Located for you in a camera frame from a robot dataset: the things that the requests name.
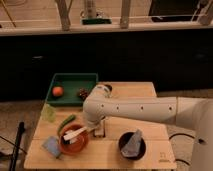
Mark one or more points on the green okra pod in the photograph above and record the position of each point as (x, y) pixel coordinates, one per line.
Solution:
(65, 122)

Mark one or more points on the brown pine cone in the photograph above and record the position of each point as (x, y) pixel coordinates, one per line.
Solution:
(83, 93)

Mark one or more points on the translucent green cup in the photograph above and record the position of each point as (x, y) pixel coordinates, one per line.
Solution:
(48, 113)

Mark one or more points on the green plastic tray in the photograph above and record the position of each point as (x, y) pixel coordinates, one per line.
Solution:
(71, 84)

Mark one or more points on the green base white post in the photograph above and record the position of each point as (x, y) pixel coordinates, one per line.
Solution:
(90, 16)

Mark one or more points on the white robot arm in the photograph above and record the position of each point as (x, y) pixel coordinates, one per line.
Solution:
(190, 113)

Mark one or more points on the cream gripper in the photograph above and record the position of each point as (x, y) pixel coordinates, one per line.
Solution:
(90, 127)

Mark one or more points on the black stand pole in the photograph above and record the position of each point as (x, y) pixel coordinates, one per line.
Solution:
(21, 130)

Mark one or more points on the grey cloth in bowl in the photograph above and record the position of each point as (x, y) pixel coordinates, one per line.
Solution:
(131, 149)

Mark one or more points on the dark brown bowl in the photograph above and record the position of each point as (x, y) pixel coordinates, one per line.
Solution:
(123, 141)

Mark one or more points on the orange tomato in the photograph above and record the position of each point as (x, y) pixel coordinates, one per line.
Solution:
(57, 91)

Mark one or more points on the red bowl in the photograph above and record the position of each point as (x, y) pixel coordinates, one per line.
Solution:
(77, 145)

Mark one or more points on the white handled dish brush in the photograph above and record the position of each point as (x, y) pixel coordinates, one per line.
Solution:
(70, 136)

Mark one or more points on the blue grey sponge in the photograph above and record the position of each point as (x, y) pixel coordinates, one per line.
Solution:
(51, 145)

